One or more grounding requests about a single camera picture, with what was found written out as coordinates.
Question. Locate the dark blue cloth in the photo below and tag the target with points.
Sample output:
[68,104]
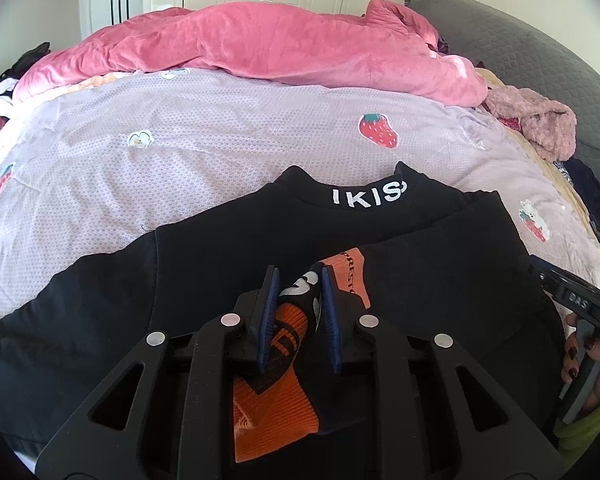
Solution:
[585,195]

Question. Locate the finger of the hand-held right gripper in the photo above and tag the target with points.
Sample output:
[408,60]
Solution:
[540,270]

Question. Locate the pink duvet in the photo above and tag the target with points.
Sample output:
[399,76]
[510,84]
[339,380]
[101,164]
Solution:
[255,45]

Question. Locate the lilac strawberry print bed sheet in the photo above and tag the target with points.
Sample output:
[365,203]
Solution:
[230,135]

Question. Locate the grey quilted headboard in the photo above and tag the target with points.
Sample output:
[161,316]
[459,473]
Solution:
[520,60]

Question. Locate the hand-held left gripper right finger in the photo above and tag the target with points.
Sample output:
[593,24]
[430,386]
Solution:
[330,310]

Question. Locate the person's right forearm green sleeve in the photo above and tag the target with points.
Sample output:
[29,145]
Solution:
[590,430]

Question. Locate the pile of dark clothes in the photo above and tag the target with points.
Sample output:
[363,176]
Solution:
[25,62]

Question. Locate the black shirt with orange print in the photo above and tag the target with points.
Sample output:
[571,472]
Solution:
[205,260]

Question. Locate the pink fluffy garment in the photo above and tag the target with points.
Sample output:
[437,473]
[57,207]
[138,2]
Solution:
[540,120]

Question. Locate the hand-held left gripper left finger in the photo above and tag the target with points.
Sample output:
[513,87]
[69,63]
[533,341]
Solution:
[268,310]

